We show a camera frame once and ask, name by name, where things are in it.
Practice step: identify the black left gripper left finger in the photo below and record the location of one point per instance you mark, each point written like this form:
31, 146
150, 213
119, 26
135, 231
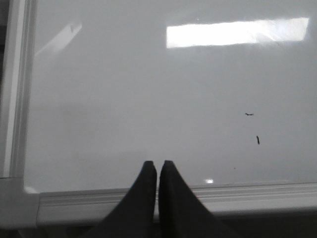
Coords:
133, 216

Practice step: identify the white whiteboard with aluminium frame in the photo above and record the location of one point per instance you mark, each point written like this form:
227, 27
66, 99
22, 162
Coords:
91, 89

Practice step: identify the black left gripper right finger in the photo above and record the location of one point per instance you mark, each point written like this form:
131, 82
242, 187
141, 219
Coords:
181, 214

